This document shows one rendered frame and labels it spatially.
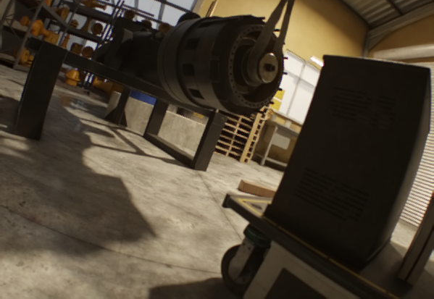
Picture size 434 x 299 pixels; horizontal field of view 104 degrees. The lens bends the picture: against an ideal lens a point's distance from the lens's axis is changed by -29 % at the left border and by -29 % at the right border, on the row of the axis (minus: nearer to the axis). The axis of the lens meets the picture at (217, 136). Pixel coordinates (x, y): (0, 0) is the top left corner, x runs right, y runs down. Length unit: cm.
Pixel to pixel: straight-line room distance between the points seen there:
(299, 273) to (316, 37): 719
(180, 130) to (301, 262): 332
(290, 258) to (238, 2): 632
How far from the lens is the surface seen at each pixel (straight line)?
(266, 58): 111
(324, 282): 58
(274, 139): 580
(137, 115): 370
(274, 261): 64
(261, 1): 686
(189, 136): 376
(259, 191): 242
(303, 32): 726
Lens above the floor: 51
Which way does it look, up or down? 2 degrees down
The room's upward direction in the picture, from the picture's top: 21 degrees clockwise
